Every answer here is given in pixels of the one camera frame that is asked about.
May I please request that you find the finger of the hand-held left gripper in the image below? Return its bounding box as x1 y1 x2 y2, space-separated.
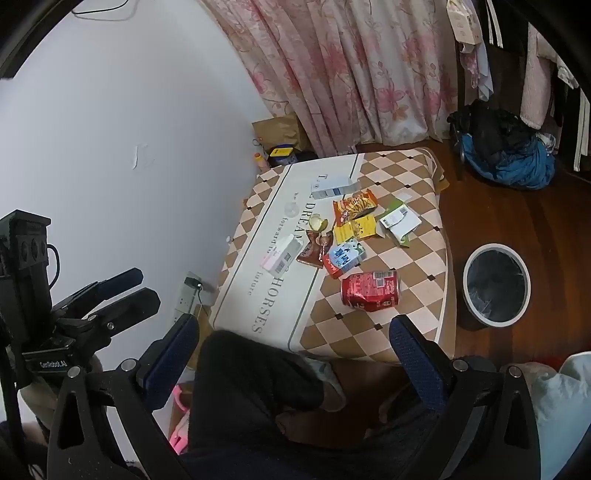
69 287 162 345
51 268 145 320

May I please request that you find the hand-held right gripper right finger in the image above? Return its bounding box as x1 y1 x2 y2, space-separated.
389 315 542 480

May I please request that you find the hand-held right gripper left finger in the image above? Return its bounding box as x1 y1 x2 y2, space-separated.
46 314 200 480

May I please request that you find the red drink can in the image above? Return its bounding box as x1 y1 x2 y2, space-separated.
342 270 400 312

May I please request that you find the white bin with black liner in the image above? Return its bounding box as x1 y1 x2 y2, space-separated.
463 244 532 328

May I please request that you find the blue and white milk carton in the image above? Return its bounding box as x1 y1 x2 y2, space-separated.
322 240 365 280

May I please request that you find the yellow snack packet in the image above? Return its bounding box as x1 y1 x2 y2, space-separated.
333 216 377 245

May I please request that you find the orange snack stick packet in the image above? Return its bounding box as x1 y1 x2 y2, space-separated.
333 194 379 227

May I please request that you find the checkered cloth table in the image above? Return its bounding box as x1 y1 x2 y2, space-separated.
210 148 458 365

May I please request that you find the grey power strip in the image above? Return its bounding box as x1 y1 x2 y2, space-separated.
173 272 204 324

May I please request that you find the pink slipper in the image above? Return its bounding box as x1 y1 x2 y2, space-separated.
168 385 192 455

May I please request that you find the person's black pants leg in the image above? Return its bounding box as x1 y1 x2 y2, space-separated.
178 330 462 480

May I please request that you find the green and white packet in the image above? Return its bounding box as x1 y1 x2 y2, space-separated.
379 198 422 247

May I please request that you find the pink and white carton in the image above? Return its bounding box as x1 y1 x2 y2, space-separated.
261 234 306 278

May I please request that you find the brown crumpled wrapper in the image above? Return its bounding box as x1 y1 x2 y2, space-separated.
296 230 334 268

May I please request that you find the light blue cloth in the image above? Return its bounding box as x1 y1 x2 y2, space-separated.
531 353 591 480

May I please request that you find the white and blue box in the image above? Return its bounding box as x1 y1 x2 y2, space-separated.
310 178 362 200

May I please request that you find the yellow and black box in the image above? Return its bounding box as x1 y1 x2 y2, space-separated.
269 145 298 168

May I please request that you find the blue clothing pile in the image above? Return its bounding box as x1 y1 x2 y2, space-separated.
462 134 557 190

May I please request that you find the brown paper bag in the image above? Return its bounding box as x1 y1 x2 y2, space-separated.
252 112 308 155

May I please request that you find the black clothing pile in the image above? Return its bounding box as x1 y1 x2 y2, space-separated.
447 100 539 160

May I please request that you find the hanging pink towel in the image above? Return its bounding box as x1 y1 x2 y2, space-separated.
521 25 557 131

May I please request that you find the hanging pale white cloth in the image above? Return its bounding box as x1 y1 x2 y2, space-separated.
468 44 494 102

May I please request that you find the pink floral curtain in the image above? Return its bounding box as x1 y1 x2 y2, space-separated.
201 0 462 155

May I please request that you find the hanging white jacket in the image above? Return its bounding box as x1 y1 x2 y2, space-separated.
556 51 581 90

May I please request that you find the hanging beige tag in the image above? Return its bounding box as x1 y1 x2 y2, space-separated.
445 0 480 52

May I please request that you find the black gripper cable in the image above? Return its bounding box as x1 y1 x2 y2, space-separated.
0 342 26 462

